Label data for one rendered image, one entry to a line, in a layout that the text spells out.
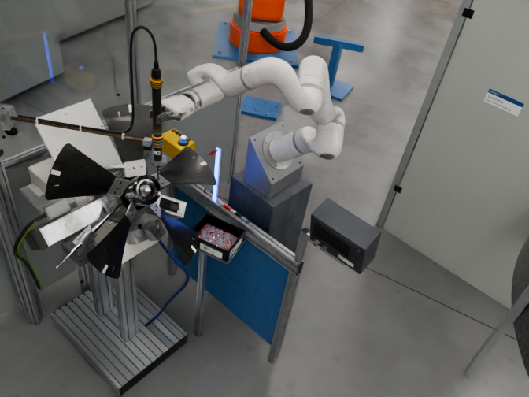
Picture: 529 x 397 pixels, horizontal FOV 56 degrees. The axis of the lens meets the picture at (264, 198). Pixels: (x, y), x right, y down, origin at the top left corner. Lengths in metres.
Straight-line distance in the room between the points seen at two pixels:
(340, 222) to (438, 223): 1.73
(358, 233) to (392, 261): 1.75
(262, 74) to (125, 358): 1.73
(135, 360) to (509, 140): 2.40
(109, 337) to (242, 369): 0.75
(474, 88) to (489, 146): 0.35
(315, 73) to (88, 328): 1.92
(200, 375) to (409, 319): 1.36
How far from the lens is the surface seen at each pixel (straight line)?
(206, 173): 2.21
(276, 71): 1.77
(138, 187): 2.00
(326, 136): 2.12
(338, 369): 3.03
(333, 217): 1.97
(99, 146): 2.26
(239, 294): 2.80
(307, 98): 1.77
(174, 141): 2.52
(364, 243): 1.91
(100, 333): 2.97
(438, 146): 3.36
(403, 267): 3.66
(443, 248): 3.71
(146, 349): 2.89
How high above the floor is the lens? 2.55
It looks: 41 degrees down
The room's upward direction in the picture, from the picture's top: 10 degrees clockwise
